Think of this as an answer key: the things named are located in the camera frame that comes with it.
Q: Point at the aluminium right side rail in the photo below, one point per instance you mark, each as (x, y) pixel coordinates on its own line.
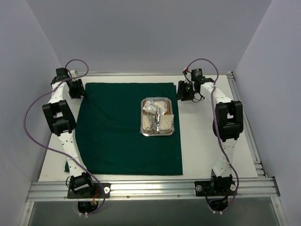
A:
(247, 129)

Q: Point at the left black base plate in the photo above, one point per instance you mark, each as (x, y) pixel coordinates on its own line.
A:
(91, 192)

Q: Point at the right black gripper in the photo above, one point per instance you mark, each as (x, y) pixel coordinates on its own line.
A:
(184, 92)

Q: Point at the aluminium front rail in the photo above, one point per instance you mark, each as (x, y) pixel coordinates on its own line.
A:
(152, 190)

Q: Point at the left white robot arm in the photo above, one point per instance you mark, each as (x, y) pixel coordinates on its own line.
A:
(62, 123)

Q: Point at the silver instrument tray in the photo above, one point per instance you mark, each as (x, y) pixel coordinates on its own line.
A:
(168, 111)

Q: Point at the green surgical cloth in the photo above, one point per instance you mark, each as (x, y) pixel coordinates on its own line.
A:
(108, 131)

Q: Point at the white gauze pad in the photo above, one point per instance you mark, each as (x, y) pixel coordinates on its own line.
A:
(166, 122)

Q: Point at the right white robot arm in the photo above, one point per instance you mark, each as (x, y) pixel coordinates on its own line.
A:
(227, 117)

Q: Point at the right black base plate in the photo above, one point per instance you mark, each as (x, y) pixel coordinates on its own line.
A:
(215, 187)

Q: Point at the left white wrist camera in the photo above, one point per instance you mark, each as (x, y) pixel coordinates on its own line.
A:
(73, 73)

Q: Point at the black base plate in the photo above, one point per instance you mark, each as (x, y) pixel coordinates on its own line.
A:
(215, 187)
(91, 192)

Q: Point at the aluminium rail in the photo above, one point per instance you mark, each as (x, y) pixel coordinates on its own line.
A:
(152, 190)
(247, 129)

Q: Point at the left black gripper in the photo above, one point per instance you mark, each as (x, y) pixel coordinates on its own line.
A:
(76, 89)

